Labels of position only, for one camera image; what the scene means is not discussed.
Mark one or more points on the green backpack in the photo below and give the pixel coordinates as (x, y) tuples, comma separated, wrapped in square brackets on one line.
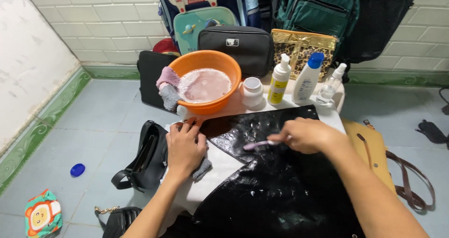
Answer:
[(315, 10)]

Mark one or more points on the purple toothbrush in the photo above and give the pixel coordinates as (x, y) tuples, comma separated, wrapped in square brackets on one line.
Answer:
[(256, 145)]

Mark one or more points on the colourful monkey print pouch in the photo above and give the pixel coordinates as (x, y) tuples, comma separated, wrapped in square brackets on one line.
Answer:
[(42, 215)]

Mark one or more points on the person's right hand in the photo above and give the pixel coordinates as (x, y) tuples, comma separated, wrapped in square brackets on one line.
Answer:
[(312, 136)]

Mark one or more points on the red cap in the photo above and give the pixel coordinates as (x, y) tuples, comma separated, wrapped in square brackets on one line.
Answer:
[(165, 45)]

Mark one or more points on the blue bottle cap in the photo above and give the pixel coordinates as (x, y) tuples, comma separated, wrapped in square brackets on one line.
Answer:
[(77, 170)]

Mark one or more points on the grey cleaning cloth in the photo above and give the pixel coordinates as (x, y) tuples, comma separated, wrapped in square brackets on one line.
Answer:
[(202, 169)]

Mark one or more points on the white bottle with blue cap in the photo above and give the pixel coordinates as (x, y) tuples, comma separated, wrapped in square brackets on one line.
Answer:
[(307, 82)]

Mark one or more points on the white plastic jar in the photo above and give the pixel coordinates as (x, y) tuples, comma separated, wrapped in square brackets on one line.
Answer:
[(251, 90)]

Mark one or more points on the orange plastic basin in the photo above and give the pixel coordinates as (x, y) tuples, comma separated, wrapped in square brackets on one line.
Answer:
[(210, 64)]

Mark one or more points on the person's right fingers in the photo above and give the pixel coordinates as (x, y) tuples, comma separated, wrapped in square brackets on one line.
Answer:
[(286, 135)]

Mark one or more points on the pink and grey cloth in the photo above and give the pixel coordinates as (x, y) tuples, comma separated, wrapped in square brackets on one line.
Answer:
[(169, 89)]

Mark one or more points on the white yellow-label pump bottle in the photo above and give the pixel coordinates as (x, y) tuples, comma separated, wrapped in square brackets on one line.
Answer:
[(279, 82)]

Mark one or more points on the blue children's backpack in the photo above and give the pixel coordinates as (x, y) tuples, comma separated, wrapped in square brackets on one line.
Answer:
[(200, 10)]

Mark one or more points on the flat black case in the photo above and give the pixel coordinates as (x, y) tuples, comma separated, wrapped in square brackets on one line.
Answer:
[(150, 78)]

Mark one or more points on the person's left fingers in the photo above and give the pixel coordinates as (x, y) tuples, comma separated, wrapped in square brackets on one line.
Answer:
[(182, 129)]

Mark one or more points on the black slipper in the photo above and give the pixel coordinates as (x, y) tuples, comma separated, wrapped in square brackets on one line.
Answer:
[(433, 132)]

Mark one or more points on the black toiletry pouch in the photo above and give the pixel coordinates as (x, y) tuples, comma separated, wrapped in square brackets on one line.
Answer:
[(242, 50)]

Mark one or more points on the gold leopard print pouch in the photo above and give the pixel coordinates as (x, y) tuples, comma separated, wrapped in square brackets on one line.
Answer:
[(301, 50)]

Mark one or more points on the black backpack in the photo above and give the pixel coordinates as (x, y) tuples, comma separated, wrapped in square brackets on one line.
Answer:
[(379, 20)]

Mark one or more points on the clear spray bottle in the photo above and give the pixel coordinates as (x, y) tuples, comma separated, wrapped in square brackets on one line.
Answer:
[(329, 87)]

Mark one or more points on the person's left hand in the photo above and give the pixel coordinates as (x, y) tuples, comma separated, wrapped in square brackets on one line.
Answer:
[(184, 150)]

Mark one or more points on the glossy black leather bag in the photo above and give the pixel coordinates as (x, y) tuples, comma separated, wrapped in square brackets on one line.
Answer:
[(280, 192)]

